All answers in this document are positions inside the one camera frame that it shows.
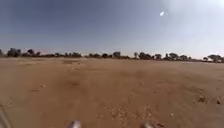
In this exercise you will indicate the robot's own part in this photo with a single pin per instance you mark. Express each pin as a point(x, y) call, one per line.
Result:
point(148, 125)
point(74, 124)

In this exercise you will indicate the brown sandy dirt ground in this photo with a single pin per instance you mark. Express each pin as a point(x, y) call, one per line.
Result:
point(110, 86)

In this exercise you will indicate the row of trees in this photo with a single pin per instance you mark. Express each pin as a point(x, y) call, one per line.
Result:
point(143, 56)

